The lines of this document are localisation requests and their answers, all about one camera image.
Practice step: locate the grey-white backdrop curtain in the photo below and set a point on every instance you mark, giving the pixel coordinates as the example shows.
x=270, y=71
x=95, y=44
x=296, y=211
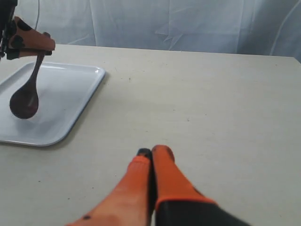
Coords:
x=257, y=27

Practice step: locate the dark red wooden spoon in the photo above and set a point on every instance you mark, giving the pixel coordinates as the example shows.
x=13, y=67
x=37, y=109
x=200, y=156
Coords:
x=24, y=102

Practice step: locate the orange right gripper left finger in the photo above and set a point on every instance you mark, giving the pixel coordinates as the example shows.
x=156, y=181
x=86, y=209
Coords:
x=130, y=202

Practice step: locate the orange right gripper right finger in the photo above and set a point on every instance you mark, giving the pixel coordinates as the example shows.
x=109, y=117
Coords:
x=179, y=203

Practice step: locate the white rectangular plastic tray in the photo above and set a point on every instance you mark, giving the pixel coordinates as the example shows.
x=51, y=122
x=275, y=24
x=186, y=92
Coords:
x=64, y=91

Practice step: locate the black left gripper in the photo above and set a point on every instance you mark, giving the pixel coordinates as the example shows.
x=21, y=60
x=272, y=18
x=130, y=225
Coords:
x=22, y=35

